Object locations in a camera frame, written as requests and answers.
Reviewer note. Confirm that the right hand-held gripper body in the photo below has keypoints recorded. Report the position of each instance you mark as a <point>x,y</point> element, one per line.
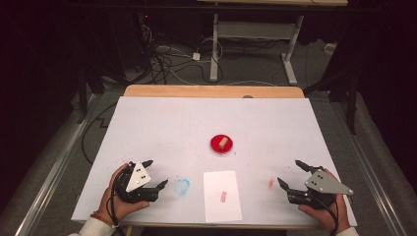
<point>324,183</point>

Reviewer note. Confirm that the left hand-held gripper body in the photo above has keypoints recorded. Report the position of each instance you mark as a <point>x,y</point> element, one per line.
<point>137,178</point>

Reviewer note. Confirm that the white paper sheet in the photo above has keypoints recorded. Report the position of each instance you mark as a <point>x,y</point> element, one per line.
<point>216,203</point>

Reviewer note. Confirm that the round red ink pad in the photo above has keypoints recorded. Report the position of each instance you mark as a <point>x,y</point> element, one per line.
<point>215,144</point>

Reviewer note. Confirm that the small wooden stamp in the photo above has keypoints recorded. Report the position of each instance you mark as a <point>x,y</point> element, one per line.
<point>223,143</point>

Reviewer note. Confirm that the person's right hand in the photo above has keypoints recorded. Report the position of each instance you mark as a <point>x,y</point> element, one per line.
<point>324,218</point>

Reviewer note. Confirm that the person's left hand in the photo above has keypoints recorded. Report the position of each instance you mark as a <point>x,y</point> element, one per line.
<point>119,209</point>

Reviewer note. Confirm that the white board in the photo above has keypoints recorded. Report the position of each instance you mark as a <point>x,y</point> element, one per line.
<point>183,124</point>

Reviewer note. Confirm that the black stand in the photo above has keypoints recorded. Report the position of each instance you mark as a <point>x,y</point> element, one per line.
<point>82,98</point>
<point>351,105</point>

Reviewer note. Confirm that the wooden table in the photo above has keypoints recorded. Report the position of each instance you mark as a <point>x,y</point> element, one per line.
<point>213,91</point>

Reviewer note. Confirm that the white power adapter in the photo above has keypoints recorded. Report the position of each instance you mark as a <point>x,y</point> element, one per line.
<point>196,56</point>

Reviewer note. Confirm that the small white box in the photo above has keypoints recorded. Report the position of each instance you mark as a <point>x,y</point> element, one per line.
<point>329,48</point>

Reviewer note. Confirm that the white-framed desk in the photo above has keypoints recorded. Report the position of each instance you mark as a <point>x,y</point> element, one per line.
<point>252,30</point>

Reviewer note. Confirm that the metal floor rail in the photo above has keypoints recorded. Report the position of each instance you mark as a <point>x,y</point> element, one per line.
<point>370,177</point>
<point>55,170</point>

